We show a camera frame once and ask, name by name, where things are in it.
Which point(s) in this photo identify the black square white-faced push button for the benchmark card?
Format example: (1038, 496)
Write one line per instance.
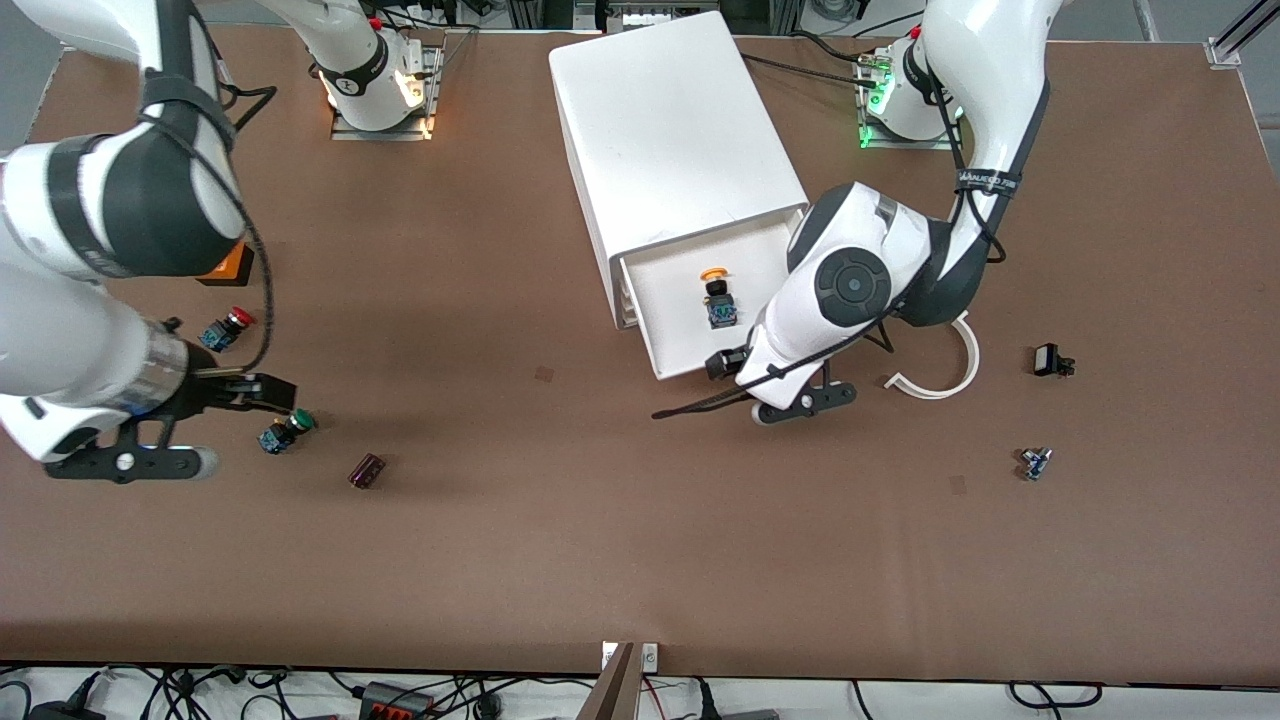
(1048, 360)

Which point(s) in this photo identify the black power strip red switches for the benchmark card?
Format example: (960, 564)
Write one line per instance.
(395, 702)

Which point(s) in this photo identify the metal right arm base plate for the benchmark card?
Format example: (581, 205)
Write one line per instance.
(425, 100)

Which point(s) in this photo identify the green push button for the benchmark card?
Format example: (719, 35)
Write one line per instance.
(285, 432)

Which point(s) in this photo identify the small dark purple block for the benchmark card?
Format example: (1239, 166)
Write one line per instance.
(367, 470)

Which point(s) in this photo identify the small blue silver switch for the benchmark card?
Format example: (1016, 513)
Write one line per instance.
(1035, 463)

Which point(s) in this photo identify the red push button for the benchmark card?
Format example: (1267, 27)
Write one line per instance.
(228, 328)

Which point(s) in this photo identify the aluminium frame post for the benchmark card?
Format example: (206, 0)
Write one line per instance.
(1235, 40)

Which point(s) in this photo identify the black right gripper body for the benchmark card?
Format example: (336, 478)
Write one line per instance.
(196, 393)

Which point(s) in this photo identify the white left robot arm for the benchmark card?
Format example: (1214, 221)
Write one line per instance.
(850, 285)

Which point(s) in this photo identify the white curved plastic clip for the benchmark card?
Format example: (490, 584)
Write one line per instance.
(935, 393)

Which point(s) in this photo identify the yellow push button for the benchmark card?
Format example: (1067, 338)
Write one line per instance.
(720, 300)

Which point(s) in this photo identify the orange box with hole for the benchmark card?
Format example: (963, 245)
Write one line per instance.
(235, 265)

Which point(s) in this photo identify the white plastic drawer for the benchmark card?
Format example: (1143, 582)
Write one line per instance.
(670, 310)

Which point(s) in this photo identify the black power adapter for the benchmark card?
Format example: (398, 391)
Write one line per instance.
(65, 712)

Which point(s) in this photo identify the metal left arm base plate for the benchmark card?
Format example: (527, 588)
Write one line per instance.
(870, 140)

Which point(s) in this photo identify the white metal bracket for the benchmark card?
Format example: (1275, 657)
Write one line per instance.
(650, 656)
(608, 656)

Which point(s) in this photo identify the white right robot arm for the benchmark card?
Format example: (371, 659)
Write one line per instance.
(120, 200)

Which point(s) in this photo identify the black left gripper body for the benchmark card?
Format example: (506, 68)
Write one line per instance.
(722, 364)

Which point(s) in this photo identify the white drawer cabinet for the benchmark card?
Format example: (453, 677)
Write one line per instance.
(670, 130)

